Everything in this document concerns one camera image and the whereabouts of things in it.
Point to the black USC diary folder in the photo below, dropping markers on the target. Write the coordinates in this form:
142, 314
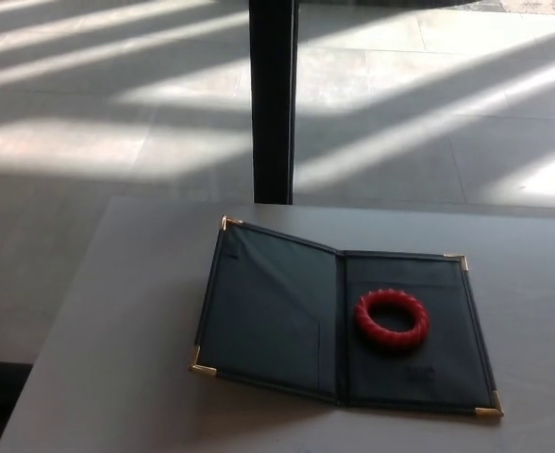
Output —
334, 330

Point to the black vertical post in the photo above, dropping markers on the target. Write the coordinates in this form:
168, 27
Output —
273, 99

